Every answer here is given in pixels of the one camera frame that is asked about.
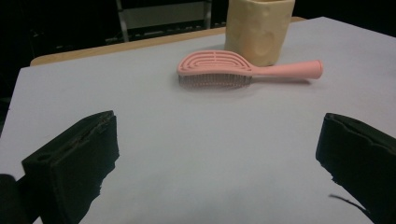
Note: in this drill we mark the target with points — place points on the pink hairbrush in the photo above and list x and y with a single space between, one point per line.
214 63

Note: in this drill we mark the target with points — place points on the white table sheet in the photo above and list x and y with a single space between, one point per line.
199 140

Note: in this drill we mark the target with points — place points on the cream yellow cup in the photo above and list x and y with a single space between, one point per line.
258 31

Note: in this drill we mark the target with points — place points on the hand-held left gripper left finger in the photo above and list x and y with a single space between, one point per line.
68 168

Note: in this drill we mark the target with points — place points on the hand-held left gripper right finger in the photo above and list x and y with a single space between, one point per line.
361 155

